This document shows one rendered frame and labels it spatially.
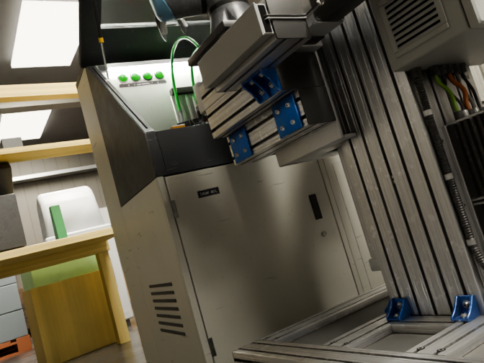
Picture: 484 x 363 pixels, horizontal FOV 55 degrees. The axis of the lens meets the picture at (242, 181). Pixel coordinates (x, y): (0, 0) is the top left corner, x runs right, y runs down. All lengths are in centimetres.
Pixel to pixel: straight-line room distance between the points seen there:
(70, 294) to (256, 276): 238
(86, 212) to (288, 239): 328
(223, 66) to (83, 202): 390
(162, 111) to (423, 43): 152
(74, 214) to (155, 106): 266
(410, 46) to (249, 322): 106
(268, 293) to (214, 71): 90
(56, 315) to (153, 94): 209
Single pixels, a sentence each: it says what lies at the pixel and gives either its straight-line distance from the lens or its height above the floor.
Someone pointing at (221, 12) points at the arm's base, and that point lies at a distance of 133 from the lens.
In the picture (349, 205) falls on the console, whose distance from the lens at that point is 197.
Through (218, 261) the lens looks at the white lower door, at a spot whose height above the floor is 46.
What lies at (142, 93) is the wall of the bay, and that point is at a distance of 231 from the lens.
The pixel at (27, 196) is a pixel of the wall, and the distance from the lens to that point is 855.
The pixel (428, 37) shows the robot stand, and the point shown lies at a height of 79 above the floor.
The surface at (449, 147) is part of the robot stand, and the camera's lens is 112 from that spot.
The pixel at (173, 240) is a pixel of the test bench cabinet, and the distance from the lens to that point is 159.
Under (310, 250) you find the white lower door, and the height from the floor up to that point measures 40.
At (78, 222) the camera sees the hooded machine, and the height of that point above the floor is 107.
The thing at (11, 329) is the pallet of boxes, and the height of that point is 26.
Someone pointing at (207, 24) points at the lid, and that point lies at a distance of 243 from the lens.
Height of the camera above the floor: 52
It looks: 6 degrees up
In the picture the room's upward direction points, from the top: 16 degrees counter-clockwise
